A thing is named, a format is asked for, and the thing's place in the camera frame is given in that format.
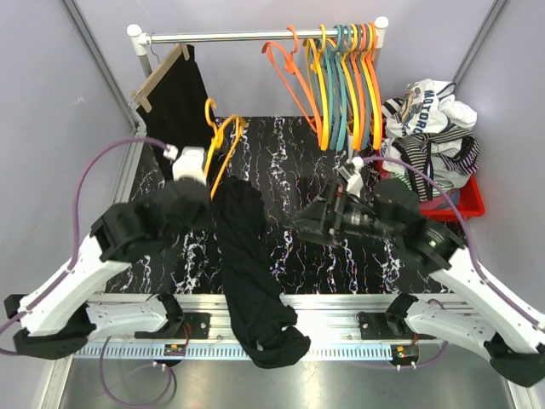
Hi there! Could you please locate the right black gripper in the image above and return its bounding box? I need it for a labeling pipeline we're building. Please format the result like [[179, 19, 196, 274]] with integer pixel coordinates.
[[284, 178, 401, 248]]

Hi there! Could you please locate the yellow hanger with black top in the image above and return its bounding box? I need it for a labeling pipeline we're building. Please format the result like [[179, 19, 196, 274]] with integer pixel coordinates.
[[204, 97, 246, 199]]

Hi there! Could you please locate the black white striped tank top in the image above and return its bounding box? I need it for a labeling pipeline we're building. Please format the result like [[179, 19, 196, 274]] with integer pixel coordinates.
[[381, 98, 404, 123]]

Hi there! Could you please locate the orange hanger with white top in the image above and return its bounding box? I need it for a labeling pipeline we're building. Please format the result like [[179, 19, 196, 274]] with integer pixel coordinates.
[[261, 24, 320, 133]]

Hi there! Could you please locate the white tank top navy trim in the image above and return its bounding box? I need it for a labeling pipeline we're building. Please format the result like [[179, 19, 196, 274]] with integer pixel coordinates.
[[383, 78, 478, 139]]

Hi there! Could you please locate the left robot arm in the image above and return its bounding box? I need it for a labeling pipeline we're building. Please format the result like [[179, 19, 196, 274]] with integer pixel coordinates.
[[4, 177, 212, 360]]

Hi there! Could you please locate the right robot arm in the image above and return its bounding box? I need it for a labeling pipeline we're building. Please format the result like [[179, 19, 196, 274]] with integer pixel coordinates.
[[286, 180, 544, 388]]

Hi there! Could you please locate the black garment on beige hanger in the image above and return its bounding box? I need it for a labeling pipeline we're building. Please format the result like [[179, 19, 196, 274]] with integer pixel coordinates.
[[136, 45, 214, 150]]

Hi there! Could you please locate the yellow empty hanger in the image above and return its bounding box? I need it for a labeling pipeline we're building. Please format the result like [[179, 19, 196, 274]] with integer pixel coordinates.
[[341, 25, 362, 152]]

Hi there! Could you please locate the beige wooden hanger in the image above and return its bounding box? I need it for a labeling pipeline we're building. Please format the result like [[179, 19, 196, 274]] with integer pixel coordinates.
[[132, 43, 190, 113]]

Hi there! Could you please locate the teal empty hanger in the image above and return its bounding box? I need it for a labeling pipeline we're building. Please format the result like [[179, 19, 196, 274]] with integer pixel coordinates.
[[322, 38, 341, 150], [334, 24, 348, 152]]

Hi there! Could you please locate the orange empty hanger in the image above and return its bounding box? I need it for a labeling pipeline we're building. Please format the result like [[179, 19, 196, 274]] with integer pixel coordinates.
[[365, 23, 382, 151], [353, 24, 370, 150]]

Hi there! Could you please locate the black marble patterned mat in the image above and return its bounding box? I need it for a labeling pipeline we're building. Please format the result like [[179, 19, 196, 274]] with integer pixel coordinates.
[[106, 117, 446, 294]]

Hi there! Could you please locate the purple striped garment pile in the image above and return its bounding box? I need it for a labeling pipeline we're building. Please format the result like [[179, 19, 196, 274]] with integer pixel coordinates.
[[381, 126, 480, 202]]

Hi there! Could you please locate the red plastic bin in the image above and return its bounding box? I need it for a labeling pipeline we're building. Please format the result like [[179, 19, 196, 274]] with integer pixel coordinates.
[[376, 117, 486, 222]]

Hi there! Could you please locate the metal clothes rack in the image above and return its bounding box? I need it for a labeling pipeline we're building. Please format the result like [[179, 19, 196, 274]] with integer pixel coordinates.
[[126, 15, 389, 201]]

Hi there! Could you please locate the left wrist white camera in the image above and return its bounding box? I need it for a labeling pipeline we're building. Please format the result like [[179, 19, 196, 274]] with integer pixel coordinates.
[[163, 144, 207, 185]]

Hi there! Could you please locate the wrist white camera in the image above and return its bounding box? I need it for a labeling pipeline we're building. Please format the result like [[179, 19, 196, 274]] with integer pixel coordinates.
[[338, 156, 364, 198], [163, 144, 207, 185]]

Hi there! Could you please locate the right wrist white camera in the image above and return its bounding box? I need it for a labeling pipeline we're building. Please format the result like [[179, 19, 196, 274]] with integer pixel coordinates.
[[338, 156, 364, 198]]

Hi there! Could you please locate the aluminium mounting rail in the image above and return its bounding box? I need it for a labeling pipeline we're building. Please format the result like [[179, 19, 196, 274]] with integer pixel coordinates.
[[74, 294, 497, 366]]

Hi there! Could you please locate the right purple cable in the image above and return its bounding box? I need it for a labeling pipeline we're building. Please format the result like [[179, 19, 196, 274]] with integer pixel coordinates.
[[361, 155, 545, 367]]

